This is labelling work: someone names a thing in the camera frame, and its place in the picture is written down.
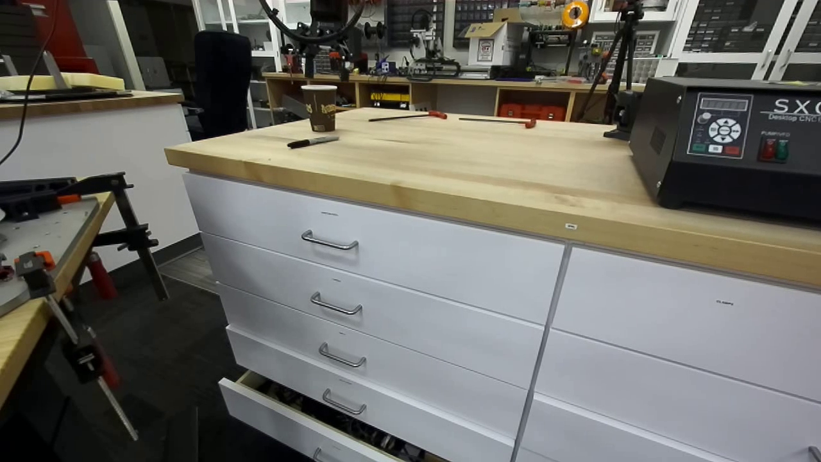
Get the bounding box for black office chair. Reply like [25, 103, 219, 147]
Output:
[188, 31, 251, 138]

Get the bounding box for white drawer cabinet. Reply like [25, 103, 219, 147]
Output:
[185, 174, 821, 462]

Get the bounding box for red-handled T hex key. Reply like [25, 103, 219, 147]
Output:
[457, 116, 536, 131]

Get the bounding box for black camera tripod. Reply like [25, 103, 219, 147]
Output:
[582, 0, 643, 142]

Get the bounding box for wooden shelf workbench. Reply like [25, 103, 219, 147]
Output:
[258, 69, 647, 128]

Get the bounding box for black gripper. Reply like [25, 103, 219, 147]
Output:
[298, 22, 353, 84]

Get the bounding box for black clamp on side table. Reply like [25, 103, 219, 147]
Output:
[0, 172, 172, 303]

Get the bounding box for brown paper coffee cup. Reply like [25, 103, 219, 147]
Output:
[303, 81, 335, 134]

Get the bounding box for black control box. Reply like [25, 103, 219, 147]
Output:
[628, 77, 821, 224]

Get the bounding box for red black bar clamp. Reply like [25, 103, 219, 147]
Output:
[15, 252, 139, 442]

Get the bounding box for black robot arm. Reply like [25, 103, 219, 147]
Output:
[258, 0, 364, 79]

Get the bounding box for black sharpie marker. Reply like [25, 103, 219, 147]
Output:
[287, 135, 338, 149]

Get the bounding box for yellow tape roll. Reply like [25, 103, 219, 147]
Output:
[562, 0, 591, 31]

